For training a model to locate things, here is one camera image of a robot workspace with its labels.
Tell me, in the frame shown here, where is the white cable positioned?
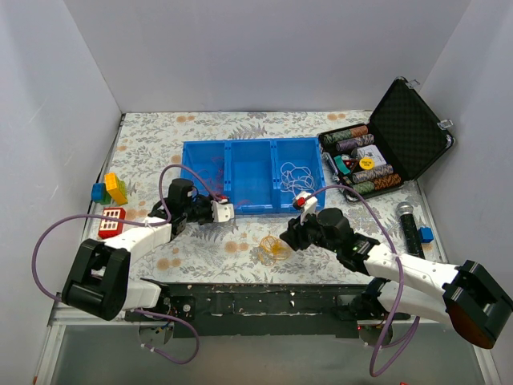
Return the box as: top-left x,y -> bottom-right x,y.
279,161 -> 317,197

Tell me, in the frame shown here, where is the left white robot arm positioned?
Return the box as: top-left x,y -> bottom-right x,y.
61,178 -> 223,321

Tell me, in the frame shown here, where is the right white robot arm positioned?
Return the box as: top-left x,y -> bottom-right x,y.
280,208 -> 512,349

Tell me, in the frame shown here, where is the left blue bin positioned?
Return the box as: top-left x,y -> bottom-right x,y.
181,140 -> 232,203

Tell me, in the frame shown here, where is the blue bin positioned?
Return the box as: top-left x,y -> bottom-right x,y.
224,139 -> 278,215
181,140 -> 232,203
273,137 -> 325,213

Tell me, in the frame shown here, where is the middle blue bin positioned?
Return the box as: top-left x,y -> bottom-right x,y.
224,139 -> 278,215

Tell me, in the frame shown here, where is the right blue bin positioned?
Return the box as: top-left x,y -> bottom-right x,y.
273,137 -> 325,213

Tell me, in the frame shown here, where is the yellow dealer chip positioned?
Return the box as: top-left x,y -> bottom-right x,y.
359,157 -> 374,170

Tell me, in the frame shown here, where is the colourful block stack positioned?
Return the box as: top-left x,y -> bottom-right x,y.
91,172 -> 128,205

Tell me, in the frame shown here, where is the red white window block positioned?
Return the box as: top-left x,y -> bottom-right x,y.
98,207 -> 126,239

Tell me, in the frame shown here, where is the black microphone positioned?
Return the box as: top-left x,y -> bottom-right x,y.
396,201 -> 425,259

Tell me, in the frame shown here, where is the small blue block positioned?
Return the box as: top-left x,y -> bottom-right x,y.
418,227 -> 434,244

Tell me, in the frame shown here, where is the black poker chip case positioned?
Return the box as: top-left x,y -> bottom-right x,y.
318,77 -> 454,202

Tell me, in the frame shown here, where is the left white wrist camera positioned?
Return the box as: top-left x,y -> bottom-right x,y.
211,196 -> 235,223

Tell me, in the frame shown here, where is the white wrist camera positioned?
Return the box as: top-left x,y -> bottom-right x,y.
293,191 -> 317,225
211,196 -> 235,223

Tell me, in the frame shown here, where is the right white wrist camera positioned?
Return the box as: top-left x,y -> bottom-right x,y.
293,191 -> 317,225

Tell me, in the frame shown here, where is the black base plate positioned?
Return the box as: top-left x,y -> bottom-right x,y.
120,283 -> 386,338

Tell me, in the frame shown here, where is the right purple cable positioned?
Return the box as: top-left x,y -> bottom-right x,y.
308,184 -> 421,378

